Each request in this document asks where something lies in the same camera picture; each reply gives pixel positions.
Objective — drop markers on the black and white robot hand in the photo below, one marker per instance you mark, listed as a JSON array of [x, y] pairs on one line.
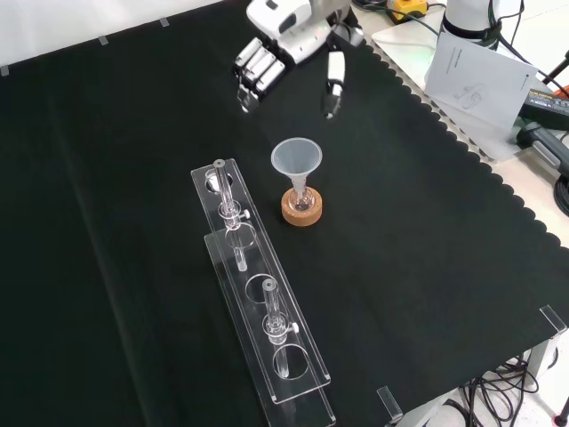
[[289, 26]]

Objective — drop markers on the translucent plastic funnel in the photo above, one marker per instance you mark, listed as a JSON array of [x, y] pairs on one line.
[[297, 155]]

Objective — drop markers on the clear funnel stand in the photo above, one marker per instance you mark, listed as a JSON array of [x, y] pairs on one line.
[[262, 307]]

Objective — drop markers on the pale board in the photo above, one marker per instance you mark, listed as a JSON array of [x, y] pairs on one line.
[[400, 40]]

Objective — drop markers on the yellow stop button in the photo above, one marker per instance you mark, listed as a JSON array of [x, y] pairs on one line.
[[409, 6]]

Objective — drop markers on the round-bottom glass flask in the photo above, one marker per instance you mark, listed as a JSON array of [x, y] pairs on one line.
[[301, 203]]

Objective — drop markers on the white paper booklet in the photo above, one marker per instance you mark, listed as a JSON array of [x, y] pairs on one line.
[[480, 80]]

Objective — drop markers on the black cloth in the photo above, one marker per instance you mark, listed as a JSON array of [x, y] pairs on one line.
[[133, 222]]

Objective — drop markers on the black tripod leg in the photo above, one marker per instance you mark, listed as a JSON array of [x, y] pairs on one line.
[[555, 73]]

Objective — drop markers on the black power adapter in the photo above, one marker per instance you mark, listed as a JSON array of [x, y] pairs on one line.
[[549, 104]]

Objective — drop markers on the grey and black device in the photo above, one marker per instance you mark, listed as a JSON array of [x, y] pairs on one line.
[[544, 144]]

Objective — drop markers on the clear acrylic cloth clamp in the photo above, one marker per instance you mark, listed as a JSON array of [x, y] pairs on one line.
[[553, 318], [390, 402]]

